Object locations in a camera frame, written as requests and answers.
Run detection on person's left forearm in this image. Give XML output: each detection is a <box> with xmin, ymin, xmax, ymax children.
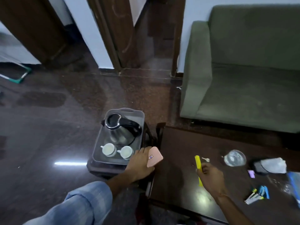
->
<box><xmin>23</xmin><ymin>171</ymin><xmax>139</xmax><ymax>225</ymax></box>

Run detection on dark wooden cabinet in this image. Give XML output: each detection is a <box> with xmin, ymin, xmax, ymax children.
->
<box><xmin>0</xmin><ymin>0</ymin><xmax>71</xmax><ymax>66</ymax></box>

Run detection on white teacup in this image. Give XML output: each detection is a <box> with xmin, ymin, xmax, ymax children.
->
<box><xmin>117</xmin><ymin>146</ymin><xmax>134</xmax><ymax>160</ymax></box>
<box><xmin>100</xmin><ymin>143</ymin><xmax>117</xmax><ymax>157</ymax></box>

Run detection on wooden door frame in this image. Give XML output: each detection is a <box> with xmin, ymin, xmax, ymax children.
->
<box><xmin>171</xmin><ymin>0</ymin><xmax>186</xmax><ymax>78</ymax></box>

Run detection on wooden door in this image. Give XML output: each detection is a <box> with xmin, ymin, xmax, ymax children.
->
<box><xmin>86</xmin><ymin>0</ymin><xmax>150</xmax><ymax>72</ymax></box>

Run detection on dark wooden coffee table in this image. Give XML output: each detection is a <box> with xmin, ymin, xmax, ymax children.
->
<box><xmin>146</xmin><ymin>122</ymin><xmax>300</xmax><ymax>225</ymax></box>

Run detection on person's right forearm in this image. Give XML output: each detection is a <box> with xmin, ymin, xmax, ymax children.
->
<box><xmin>214</xmin><ymin>192</ymin><xmax>256</xmax><ymax>225</ymax></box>

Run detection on small dark side table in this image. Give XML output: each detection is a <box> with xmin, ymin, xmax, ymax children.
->
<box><xmin>86</xmin><ymin>120</ymin><xmax>164</xmax><ymax>197</ymax></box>

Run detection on yellow ruler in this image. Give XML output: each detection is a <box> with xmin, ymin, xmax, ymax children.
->
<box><xmin>195</xmin><ymin>155</ymin><xmax>204</xmax><ymax>187</ymax></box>

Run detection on person's right hand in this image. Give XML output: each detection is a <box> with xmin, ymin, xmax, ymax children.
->
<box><xmin>196</xmin><ymin>162</ymin><xmax>228</xmax><ymax>200</ymax></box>

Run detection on blue clip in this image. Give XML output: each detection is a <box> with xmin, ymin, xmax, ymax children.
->
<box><xmin>258</xmin><ymin>185</ymin><xmax>270</xmax><ymax>200</ymax></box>

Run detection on grey plastic tray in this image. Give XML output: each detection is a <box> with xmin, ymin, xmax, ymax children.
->
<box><xmin>91</xmin><ymin>108</ymin><xmax>145</xmax><ymax>166</ymax></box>

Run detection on person's left hand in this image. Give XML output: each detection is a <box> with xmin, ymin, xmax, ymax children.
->
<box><xmin>124</xmin><ymin>147</ymin><xmax>155</xmax><ymax>183</ymax></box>

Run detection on steel electric kettle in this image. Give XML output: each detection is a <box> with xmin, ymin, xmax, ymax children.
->
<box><xmin>101</xmin><ymin>113</ymin><xmax>143</xmax><ymax>147</ymax></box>

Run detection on green framed drying rack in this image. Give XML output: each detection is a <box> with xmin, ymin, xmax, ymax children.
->
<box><xmin>0</xmin><ymin>52</ymin><xmax>32</xmax><ymax>84</ymax></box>

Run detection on green sofa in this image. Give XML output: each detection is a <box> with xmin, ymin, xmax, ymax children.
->
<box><xmin>180</xmin><ymin>4</ymin><xmax>300</xmax><ymax>134</ymax></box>

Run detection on pink power bank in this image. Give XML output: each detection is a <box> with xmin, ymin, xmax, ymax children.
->
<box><xmin>146</xmin><ymin>147</ymin><xmax>164</xmax><ymax>168</ymax></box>

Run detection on white crumpled cloth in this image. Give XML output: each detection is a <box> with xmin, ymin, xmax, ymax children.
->
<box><xmin>261</xmin><ymin>157</ymin><xmax>287</xmax><ymax>174</ymax></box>

